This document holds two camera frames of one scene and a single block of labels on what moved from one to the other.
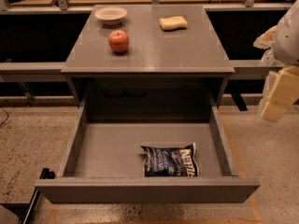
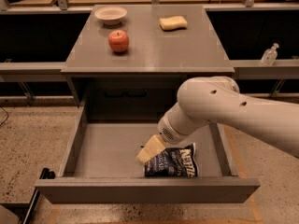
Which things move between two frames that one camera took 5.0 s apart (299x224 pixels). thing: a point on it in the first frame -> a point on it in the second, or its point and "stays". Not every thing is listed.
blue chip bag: [163, 161] stays
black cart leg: [45, 175] stays
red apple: [119, 40] stays
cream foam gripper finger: [282, 91] -> [153, 147]
